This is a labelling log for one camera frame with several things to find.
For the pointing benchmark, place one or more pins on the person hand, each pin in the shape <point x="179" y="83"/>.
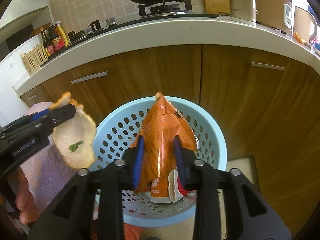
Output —
<point x="29" y="212"/>

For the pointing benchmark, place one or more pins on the rice cooker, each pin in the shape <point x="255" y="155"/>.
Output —
<point x="276" y="14"/>

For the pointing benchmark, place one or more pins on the beige electric kettle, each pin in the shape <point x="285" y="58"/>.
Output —
<point x="304" y="24"/>

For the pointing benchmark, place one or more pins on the white countertop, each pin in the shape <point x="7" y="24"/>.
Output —
<point x="169" y="32"/>

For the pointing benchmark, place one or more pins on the wooden kitchen cabinets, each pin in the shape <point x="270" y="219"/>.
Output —
<point x="267" y="106"/>

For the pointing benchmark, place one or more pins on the dark soy sauce bottle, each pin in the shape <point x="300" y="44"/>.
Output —
<point x="48" y="46"/>

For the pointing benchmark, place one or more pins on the beige utensil holder basket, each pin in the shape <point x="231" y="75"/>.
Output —
<point x="34" y="59"/>

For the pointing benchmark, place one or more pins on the bread slice with leaf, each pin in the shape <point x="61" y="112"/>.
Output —
<point x="74" y="137"/>

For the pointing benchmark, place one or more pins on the large dark sauce bottle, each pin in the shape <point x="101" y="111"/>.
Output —
<point x="57" y="36"/>

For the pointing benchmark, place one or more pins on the red white paper cup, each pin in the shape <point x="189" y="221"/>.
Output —
<point x="175" y="189"/>

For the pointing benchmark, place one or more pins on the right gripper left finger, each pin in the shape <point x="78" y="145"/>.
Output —
<point x="70" y="214"/>

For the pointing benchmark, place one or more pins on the steel thermos flask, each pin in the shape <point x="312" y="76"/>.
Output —
<point x="243" y="11"/>

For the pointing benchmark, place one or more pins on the pink floral tablecloth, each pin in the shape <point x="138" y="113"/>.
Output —
<point x="47" y="174"/>

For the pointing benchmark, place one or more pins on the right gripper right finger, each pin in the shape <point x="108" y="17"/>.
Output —
<point x="248" y="215"/>

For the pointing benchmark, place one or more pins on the white orange cup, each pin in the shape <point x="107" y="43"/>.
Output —
<point x="159" y="191"/>

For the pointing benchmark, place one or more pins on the black gas stove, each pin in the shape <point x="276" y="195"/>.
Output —
<point x="179" y="9"/>

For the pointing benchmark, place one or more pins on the orange foil wrapper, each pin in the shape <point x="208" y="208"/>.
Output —
<point x="162" y="123"/>

